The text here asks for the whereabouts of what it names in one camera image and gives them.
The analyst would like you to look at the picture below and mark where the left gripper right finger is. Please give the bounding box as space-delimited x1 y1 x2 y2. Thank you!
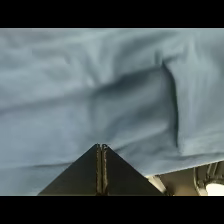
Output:
100 143 165 197

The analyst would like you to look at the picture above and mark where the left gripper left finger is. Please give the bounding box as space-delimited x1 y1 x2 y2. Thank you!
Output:
37 143 102 197

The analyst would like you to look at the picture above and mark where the blue shirt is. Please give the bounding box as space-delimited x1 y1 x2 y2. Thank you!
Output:
0 28 224 197

